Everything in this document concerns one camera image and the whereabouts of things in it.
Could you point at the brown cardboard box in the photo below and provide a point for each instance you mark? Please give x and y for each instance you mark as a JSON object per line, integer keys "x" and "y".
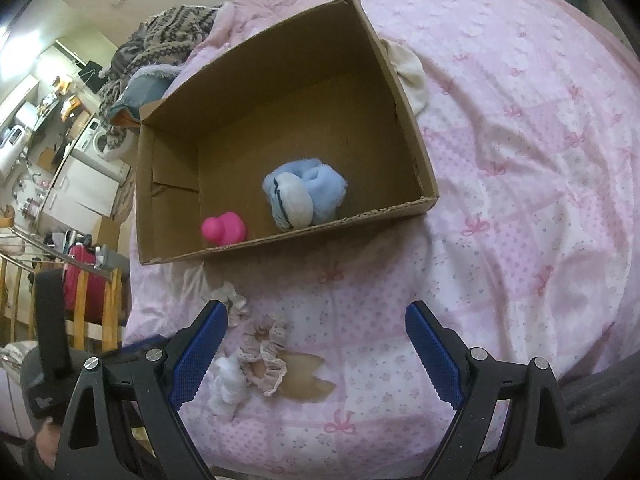
{"x": 280, "y": 125}

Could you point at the pink printed blanket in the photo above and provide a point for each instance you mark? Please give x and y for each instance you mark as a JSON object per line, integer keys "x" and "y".
{"x": 510, "y": 170}

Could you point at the light blue plush toy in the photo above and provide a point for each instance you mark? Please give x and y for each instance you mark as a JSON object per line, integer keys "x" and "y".
{"x": 302, "y": 195}

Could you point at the pink suitcase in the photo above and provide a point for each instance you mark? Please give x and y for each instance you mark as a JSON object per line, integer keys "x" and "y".
{"x": 80, "y": 280}

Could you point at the pink lace scrunchie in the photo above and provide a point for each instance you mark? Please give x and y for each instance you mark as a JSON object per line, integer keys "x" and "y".
{"x": 267, "y": 372}

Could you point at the white kitchen appliance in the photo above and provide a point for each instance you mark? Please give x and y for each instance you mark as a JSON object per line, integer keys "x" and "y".
{"x": 11, "y": 146}

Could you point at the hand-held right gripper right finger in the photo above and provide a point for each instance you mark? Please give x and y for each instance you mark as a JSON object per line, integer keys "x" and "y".
{"x": 434, "y": 357}

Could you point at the blue grey pillow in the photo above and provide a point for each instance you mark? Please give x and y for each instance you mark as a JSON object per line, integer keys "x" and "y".
{"x": 141, "y": 89}

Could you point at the grey white scrunchie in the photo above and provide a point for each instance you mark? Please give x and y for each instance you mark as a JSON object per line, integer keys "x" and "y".
{"x": 234, "y": 301}

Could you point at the white washing machine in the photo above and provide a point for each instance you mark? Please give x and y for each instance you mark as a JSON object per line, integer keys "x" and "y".
{"x": 94, "y": 139}

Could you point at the white fluffy scrunchie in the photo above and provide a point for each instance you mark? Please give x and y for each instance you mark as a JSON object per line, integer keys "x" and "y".
{"x": 226, "y": 386}

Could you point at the pink rubber duck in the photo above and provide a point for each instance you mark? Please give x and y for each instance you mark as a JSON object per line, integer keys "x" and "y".
{"x": 225, "y": 229}

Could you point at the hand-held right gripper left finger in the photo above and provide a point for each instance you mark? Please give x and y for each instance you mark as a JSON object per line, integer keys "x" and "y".
{"x": 196, "y": 357}

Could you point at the grey patterned knit blanket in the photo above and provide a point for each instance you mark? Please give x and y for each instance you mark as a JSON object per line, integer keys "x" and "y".
{"x": 152, "y": 45}

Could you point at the pink floral scrunchie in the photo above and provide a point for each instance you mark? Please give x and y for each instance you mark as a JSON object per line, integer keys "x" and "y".
{"x": 266, "y": 334}

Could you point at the cream soft cloth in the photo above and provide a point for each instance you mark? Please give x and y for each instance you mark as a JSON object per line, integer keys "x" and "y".
{"x": 411, "y": 75}

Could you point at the white cabinet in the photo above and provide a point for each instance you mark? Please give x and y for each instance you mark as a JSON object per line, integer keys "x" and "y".
{"x": 82, "y": 187}

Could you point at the wooden bed rail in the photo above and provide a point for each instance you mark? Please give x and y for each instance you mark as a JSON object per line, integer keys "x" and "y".
{"x": 90, "y": 305}

